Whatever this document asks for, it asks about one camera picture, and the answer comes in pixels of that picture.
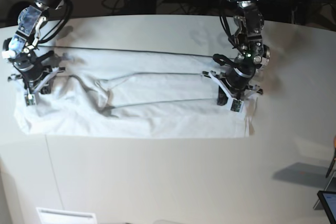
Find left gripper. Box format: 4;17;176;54
217;68;256;106

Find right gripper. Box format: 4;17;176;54
19;63;52;94

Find white T-shirt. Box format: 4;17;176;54
14;48;257;139

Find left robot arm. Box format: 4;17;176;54
208;0;270;112

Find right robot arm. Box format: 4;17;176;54
2;0;74;99

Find black tablet with stand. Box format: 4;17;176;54
313;171;335;224

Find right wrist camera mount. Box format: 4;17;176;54
7;66;66;106

